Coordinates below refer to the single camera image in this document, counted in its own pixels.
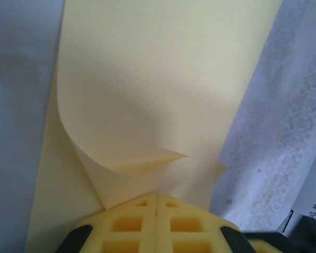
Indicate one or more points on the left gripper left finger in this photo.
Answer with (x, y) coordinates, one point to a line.
(126, 226)

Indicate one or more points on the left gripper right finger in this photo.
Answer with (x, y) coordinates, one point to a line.
(189, 226)

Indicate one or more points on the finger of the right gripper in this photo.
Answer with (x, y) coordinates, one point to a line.
(266, 243)

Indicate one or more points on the yellow square paper sheet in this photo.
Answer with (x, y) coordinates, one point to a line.
(160, 66)

